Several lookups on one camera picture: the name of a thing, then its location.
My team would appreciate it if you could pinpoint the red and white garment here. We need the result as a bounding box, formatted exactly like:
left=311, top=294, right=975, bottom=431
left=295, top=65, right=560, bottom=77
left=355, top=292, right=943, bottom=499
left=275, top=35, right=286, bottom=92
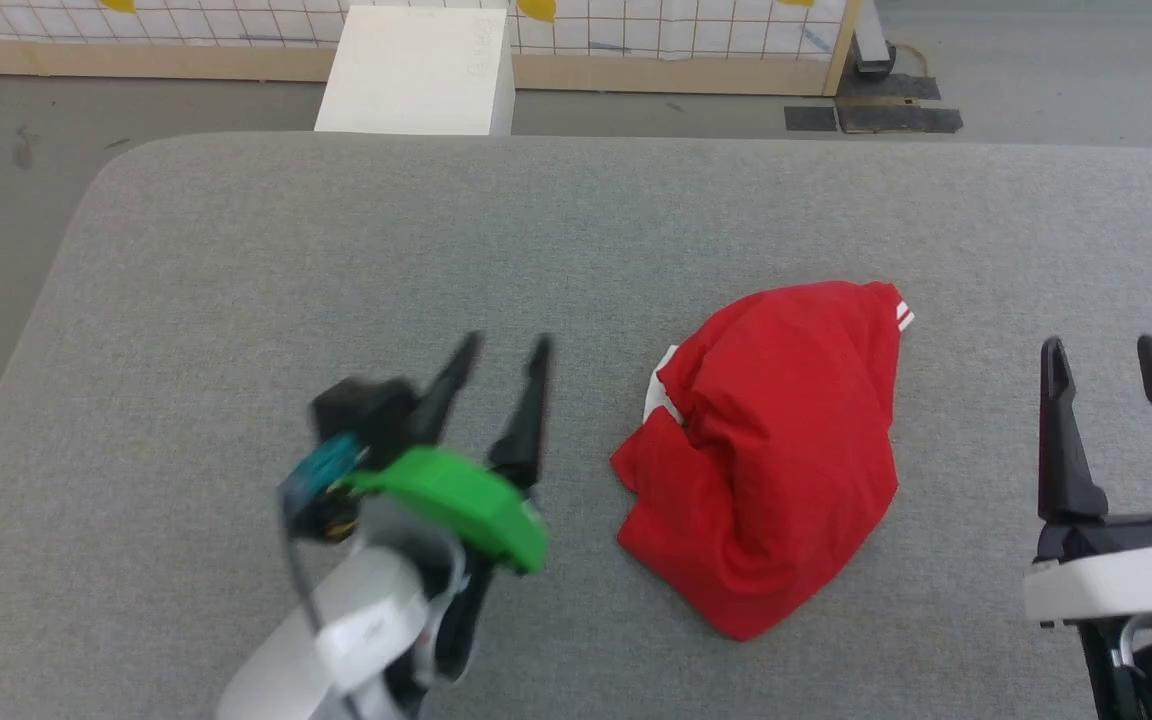
left=610, top=281, right=915, bottom=642

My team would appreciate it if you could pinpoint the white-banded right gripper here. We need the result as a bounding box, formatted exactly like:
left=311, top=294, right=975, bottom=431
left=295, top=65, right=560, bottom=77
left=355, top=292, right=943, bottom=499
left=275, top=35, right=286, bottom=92
left=1023, top=335, right=1152, bottom=627

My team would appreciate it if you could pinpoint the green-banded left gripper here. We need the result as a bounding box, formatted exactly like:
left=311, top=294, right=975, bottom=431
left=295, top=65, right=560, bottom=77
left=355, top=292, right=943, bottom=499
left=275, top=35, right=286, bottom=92
left=344, top=332, right=555, bottom=577

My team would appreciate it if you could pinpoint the dark floor mat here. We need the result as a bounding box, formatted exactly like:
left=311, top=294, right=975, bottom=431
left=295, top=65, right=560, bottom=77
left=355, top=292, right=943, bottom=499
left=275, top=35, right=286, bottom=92
left=841, top=72, right=942, bottom=101

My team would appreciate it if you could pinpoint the white box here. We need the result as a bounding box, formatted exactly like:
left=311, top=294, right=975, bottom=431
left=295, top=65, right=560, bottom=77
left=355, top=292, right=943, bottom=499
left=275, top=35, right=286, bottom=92
left=314, top=5, right=517, bottom=137

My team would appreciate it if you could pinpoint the wide black floor mat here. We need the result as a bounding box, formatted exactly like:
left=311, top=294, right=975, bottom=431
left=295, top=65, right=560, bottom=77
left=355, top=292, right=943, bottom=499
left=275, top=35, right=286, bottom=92
left=836, top=103, right=964, bottom=135

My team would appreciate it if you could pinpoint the metal post with caster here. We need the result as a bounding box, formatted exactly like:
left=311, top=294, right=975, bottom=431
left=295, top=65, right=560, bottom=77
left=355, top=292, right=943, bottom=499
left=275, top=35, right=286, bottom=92
left=851, top=0, right=899, bottom=79

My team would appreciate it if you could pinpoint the wood-framed grid panel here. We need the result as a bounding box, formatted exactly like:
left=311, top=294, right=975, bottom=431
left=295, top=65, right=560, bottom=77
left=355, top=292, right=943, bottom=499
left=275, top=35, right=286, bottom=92
left=0, top=0, right=863, bottom=98

